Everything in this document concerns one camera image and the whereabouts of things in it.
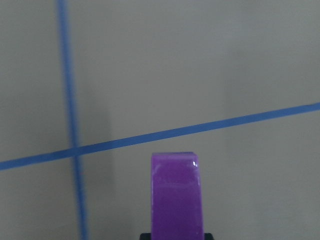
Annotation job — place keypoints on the purple trapezoid block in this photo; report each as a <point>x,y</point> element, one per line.
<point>176,197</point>

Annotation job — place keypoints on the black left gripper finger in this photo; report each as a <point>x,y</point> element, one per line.
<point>147,236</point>

